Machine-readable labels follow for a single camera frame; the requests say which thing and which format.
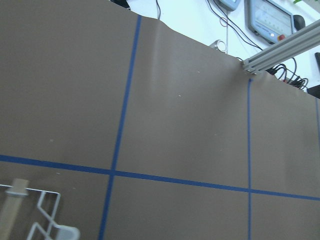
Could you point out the black computer mouse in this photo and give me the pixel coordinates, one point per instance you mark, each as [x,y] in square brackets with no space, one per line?
[299,22]

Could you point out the aluminium extrusion frame post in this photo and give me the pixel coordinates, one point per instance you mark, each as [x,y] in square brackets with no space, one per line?
[299,42]

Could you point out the grey teach pendant tablet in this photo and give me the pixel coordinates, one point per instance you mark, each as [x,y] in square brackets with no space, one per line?
[268,20]

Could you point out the white wire cup holder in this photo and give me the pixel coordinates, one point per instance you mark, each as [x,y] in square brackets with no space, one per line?
[30,214]

